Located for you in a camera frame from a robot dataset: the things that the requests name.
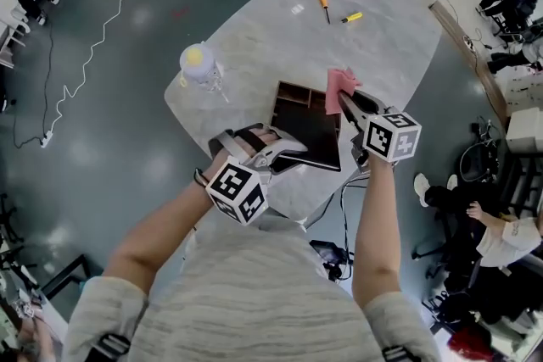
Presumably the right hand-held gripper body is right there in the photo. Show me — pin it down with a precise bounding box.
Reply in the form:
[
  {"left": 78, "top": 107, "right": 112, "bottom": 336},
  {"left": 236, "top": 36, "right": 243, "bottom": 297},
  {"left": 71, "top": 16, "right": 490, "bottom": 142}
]
[{"left": 350, "top": 108, "right": 423, "bottom": 170}]

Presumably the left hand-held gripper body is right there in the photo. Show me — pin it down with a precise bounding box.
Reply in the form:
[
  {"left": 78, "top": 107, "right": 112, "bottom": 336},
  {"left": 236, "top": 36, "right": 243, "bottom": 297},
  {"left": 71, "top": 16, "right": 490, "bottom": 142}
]
[{"left": 204, "top": 123, "right": 294, "bottom": 227}]

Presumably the black tablet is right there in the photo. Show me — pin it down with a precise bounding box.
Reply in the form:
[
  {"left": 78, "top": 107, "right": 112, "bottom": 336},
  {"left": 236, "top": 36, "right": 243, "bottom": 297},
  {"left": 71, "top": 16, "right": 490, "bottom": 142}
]
[{"left": 270, "top": 104, "right": 343, "bottom": 173}]

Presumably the pink cloth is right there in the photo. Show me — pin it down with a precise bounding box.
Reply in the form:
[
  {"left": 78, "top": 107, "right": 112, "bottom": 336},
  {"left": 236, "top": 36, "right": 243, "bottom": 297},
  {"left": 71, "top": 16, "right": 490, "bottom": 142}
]
[{"left": 325, "top": 66, "right": 364, "bottom": 115}]

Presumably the person's left forearm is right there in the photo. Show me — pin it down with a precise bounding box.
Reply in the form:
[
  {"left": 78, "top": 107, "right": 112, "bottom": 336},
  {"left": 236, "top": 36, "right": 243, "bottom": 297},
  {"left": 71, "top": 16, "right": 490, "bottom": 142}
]
[{"left": 103, "top": 173, "right": 221, "bottom": 296}]

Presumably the person's right forearm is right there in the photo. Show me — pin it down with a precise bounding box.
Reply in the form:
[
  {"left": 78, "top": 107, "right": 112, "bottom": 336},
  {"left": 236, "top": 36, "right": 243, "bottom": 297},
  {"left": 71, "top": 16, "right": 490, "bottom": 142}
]
[{"left": 351, "top": 154, "right": 402, "bottom": 309}]

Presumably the person's left hand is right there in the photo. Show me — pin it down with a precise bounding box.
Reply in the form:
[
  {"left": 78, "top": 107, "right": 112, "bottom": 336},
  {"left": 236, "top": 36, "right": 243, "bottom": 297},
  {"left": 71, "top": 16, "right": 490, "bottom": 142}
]
[{"left": 249, "top": 130, "right": 282, "bottom": 146}]

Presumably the brown wooden box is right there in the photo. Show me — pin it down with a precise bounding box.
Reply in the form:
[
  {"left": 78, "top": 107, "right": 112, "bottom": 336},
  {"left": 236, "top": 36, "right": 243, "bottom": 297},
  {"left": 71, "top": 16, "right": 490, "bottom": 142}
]
[{"left": 271, "top": 80, "right": 343, "bottom": 141}]

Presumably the black round bin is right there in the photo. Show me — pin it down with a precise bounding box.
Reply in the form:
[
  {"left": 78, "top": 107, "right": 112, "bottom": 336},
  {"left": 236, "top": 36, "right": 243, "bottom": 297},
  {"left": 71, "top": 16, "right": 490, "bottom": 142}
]
[{"left": 460, "top": 139, "right": 508, "bottom": 183}]

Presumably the black device on floor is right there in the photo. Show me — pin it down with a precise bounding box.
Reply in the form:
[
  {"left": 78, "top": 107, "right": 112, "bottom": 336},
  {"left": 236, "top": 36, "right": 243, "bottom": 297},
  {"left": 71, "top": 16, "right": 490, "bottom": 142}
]
[{"left": 309, "top": 239, "right": 353, "bottom": 281}]

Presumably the long wooden plank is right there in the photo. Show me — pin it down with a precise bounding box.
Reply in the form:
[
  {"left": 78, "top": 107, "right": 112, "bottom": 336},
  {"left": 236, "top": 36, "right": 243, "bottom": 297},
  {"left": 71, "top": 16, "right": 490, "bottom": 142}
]
[{"left": 428, "top": 0, "right": 510, "bottom": 120}]

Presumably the person's grey striped shirt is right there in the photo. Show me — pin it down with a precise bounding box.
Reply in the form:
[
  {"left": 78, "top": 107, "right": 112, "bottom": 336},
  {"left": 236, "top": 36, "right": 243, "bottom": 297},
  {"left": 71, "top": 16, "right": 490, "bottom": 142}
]
[{"left": 63, "top": 211, "right": 442, "bottom": 362}]

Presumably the black office chair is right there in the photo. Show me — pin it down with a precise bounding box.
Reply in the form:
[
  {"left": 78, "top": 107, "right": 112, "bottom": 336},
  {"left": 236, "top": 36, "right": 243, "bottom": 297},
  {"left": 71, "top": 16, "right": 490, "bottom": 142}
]
[{"left": 413, "top": 207, "right": 484, "bottom": 281}]

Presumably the clear bottle with yellow cap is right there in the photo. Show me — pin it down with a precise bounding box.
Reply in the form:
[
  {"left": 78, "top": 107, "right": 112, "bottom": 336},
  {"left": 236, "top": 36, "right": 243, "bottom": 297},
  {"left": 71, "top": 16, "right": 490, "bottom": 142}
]
[{"left": 177, "top": 41, "right": 230, "bottom": 103}]

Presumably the white storage box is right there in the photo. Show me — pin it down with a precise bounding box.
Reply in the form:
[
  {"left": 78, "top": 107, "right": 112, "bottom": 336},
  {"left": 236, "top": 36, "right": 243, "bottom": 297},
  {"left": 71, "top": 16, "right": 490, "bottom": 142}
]
[{"left": 507, "top": 108, "right": 543, "bottom": 153}]

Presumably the red bag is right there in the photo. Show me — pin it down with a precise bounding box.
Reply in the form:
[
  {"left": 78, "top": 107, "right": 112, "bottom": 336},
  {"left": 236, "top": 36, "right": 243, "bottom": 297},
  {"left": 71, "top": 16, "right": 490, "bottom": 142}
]
[{"left": 449, "top": 326, "right": 495, "bottom": 357}]

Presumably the black metal frame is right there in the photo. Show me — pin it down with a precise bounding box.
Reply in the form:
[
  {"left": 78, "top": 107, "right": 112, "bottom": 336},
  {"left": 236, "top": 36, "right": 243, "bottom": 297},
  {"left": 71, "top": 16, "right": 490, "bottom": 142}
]
[{"left": 40, "top": 253, "right": 92, "bottom": 302}]

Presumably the black shoulder strap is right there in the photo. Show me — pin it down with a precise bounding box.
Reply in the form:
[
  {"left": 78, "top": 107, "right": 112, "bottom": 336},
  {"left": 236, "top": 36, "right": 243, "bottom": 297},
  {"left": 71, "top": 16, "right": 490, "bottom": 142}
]
[
  {"left": 95, "top": 332, "right": 131, "bottom": 359},
  {"left": 381, "top": 345, "right": 411, "bottom": 362}
]

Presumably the white zigzag cable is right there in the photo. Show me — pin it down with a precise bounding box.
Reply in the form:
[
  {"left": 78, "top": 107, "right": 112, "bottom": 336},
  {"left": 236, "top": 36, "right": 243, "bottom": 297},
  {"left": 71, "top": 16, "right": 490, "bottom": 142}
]
[{"left": 44, "top": 0, "right": 179, "bottom": 141}]

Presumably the thin black cable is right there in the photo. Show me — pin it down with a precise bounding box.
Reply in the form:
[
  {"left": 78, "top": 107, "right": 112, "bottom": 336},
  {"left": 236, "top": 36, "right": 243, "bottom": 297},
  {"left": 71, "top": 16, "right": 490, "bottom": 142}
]
[{"left": 12, "top": 23, "right": 55, "bottom": 149}]

